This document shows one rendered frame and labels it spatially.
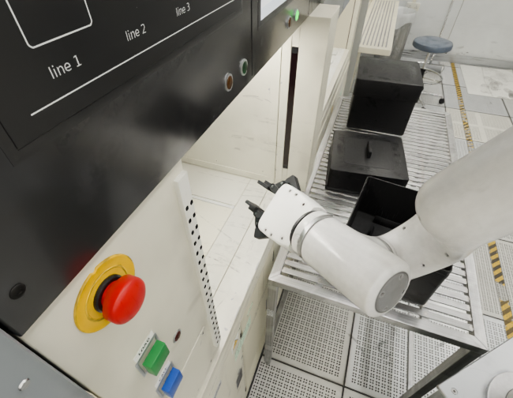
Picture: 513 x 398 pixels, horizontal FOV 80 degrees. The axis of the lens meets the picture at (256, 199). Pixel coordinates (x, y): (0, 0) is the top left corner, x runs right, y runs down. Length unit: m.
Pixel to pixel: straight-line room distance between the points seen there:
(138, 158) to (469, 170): 0.30
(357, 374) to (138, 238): 1.51
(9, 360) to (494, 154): 0.39
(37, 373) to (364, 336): 1.64
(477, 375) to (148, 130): 0.94
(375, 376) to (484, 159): 1.48
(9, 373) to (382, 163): 1.21
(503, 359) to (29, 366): 1.01
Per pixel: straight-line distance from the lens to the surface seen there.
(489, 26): 5.16
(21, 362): 0.25
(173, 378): 0.51
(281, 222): 0.53
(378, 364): 1.77
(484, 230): 0.37
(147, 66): 0.27
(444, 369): 1.21
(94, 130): 0.23
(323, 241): 0.45
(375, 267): 0.41
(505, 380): 1.04
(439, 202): 0.36
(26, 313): 0.24
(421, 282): 0.96
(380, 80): 1.56
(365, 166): 1.25
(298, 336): 1.73
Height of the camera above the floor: 1.59
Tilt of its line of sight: 44 degrees down
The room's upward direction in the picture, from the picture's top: straight up
